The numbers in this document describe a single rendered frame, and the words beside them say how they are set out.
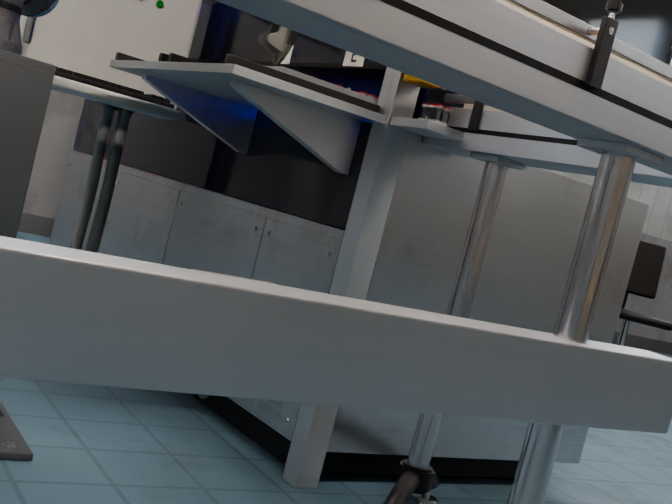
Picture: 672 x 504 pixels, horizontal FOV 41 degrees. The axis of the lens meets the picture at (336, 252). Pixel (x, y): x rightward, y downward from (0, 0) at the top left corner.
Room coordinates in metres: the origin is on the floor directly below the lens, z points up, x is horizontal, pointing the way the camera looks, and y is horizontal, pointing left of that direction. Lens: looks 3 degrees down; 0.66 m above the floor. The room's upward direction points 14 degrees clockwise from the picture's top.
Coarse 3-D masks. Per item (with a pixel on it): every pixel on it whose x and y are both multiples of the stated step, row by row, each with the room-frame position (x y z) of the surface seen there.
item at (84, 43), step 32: (64, 0) 2.58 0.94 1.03; (96, 0) 2.62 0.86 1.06; (128, 0) 2.67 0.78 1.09; (160, 0) 2.71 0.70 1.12; (192, 0) 2.76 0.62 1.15; (64, 32) 2.59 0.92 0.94; (96, 32) 2.63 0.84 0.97; (128, 32) 2.68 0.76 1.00; (160, 32) 2.72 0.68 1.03; (192, 32) 2.77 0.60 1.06; (64, 64) 2.60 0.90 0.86; (96, 64) 2.64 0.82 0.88; (160, 96) 2.74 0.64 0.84
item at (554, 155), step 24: (456, 96) 2.05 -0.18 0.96; (456, 120) 2.00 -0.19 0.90; (480, 120) 1.94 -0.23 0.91; (504, 120) 1.88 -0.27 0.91; (432, 144) 2.05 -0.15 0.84; (456, 144) 1.98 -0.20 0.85; (480, 144) 1.92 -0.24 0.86; (504, 144) 1.86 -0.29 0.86; (528, 144) 1.81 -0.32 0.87; (552, 144) 1.76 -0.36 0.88; (576, 144) 1.71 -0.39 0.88; (552, 168) 1.88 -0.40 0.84; (576, 168) 1.76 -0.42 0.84; (648, 168) 1.57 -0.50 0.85
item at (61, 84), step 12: (60, 84) 2.38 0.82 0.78; (72, 84) 2.40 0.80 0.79; (84, 84) 2.42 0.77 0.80; (84, 96) 2.50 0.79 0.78; (96, 96) 2.43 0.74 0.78; (108, 96) 2.45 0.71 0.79; (120, 96) 2.46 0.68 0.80; (132, 108) 2.49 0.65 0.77; (144, 108) 2.50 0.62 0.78; (156, 108) 2.51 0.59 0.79; (168, 108) 2.53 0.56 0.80
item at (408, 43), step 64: (256, 0) 0.92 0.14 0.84; (320, 0) 0.91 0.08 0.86; (384, 0) 0.96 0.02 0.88; (448, 0) 1.01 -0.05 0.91; (512, 0) 1.10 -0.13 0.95; (384, 64) 1.11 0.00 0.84; (448, 64) 1.02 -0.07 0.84; (512, 64) 1.08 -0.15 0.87; (576, 64) 1.14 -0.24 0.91; (640, 64) 1.26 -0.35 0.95; (576, 128) 1.24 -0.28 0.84; (640, 128) 1.23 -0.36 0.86
